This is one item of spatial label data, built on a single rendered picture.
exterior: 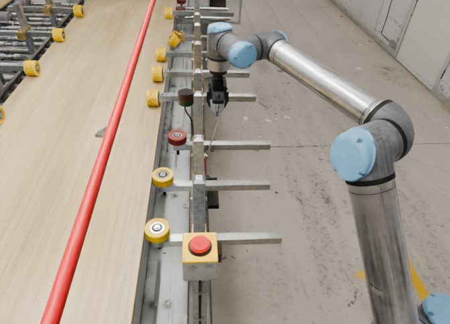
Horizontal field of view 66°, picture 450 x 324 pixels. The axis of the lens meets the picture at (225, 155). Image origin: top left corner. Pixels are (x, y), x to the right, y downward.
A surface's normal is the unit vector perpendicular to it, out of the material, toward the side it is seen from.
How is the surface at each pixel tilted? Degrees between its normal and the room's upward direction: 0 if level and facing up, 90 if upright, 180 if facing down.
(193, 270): 90
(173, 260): 0
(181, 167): 0
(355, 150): 84
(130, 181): 0
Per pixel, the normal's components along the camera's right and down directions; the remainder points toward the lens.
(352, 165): -0.87, 0.18
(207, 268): 0.07, 0.64
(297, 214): 0.04, -0.77
